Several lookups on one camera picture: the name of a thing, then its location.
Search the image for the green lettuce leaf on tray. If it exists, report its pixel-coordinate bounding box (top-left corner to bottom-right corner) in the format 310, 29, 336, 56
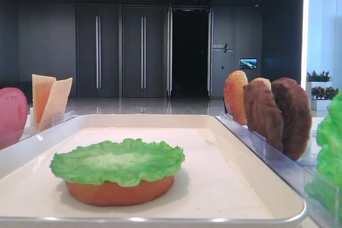
50, 138, 185, 187

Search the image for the brown meat patty left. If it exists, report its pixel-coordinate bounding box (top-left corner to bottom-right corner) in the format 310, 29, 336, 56
243, 77, 284, 151

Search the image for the pale yellow cheese slice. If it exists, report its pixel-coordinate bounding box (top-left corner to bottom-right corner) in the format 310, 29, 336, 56
41, 77, 73, 122

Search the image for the dark brown meat patty right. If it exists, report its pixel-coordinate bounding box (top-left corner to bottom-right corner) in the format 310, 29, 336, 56
271, 77, 312, 161

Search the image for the orange cheese slice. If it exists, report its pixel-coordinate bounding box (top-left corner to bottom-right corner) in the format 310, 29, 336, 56
32, 74, 57, 125

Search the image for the green lettuce leaf standing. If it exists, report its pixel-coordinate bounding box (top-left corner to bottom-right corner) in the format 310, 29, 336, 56
306, 94, 341, 219

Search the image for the golden bun slice left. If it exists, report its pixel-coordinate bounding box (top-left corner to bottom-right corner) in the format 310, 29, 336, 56
223, 70, 248, 125

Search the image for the dark double door middle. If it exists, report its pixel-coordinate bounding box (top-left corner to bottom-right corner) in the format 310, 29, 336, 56
123, 7, 164, 98

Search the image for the dark double door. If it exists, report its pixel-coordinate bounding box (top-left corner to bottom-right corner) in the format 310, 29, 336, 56
76, 5, 119, 98
123, 7, 164, 98

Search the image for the white rectangular tray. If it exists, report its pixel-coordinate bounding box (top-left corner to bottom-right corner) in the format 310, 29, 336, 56
1, 114, 307, 227

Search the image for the dark double door left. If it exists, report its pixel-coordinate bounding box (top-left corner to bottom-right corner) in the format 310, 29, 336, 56
76, 5, 119, 98

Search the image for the bottom bun slice on tray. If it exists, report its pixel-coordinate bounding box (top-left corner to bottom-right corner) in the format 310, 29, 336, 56
66, 176, 174, 207

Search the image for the white planter with flowers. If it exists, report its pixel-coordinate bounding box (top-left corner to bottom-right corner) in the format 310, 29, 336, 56
306, 71, 339, 111

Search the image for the wall display screen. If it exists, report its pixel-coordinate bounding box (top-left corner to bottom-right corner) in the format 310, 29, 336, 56
239, 58, 258, 69

